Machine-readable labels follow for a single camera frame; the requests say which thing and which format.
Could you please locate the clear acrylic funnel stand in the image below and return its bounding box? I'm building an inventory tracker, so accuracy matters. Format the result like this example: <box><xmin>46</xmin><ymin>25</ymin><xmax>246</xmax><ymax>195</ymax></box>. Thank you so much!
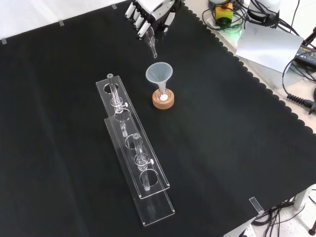
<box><xmin>95</xmin><ymin>73</ymin><xmax>176</xmax><ymax>228</ymax></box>

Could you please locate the small round-bottom glass flask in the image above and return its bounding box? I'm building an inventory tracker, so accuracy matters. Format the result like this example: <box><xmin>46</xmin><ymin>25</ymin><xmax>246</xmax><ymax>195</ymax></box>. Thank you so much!
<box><xmin>156</xmin><ymin>86</ymin><xmax>171</xmax><ymax>102</ymax></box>

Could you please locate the yellow stop button box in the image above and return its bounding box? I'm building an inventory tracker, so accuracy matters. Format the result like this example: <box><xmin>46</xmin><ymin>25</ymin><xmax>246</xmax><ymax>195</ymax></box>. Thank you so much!
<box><xmin>214</xmin><ymin>2</ymin><xmax>234</xmax><ymax>26</ymax></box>

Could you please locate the translucent plastic funnel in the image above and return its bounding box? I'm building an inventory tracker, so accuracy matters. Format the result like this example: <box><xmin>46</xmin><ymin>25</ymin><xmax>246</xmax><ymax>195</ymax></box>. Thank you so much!
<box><xmin>145</xmin><ymin>62</ymin><xmax>174</xmax><ymax>94</ymax></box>

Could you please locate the black cable with ribbed plug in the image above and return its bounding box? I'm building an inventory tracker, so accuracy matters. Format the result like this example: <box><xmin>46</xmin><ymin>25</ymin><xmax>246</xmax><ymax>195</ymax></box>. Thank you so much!
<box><xmin>282</xmin><ymin>58</ymin><xmax>316</xmax><ymax>111</ymax></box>

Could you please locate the black power adapter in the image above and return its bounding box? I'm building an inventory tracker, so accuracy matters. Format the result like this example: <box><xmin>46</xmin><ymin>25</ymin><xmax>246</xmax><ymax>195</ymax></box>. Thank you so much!
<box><xmin>293</xmin><ymin>43</ymin><xmax>316</xmax><ymax>67</ymax></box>

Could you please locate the black cable bundle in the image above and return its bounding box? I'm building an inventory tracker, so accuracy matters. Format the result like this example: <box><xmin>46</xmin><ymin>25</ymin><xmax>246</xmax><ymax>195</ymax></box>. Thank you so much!
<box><xmin>250</xmin><ymin>189</ymin><xmax>316</xmax><ymax>237</ymax></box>

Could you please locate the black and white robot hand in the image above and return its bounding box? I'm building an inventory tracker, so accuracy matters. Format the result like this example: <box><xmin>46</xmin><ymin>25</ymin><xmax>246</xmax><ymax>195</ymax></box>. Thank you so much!
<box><xmin>124</xmin><ymin>0</ymin><xmax>185</xmax><ymax>40</ymax></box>

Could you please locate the black bench cloth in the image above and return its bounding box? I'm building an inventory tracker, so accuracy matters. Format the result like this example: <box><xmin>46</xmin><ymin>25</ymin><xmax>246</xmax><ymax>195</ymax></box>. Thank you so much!
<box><xmin>0</xmin><ymin>0</ymin><xmax>316</xmax><ymax>237</ymax></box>

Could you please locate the pale grey board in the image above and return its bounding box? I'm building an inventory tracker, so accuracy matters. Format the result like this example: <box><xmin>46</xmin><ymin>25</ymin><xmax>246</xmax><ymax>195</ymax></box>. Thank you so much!
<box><xmin>235</xmin><ymin>20</ymin><xmax>305</xmax><ymax>74</ymax></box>

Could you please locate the cork ring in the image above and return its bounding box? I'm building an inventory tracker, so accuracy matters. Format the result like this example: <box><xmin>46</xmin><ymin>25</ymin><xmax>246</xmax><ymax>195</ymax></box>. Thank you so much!
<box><xmin>152</xmin><ymin>89</ymin><xmax>176</xmax><ymax>110</ymax></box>

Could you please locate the black tripod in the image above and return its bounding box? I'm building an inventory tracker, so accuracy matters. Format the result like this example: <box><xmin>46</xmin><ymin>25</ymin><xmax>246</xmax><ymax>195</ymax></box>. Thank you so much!
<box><xmin>302</xmin><ymin>26</ymin><xmax>316</xmax><ymax>49</ymax></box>

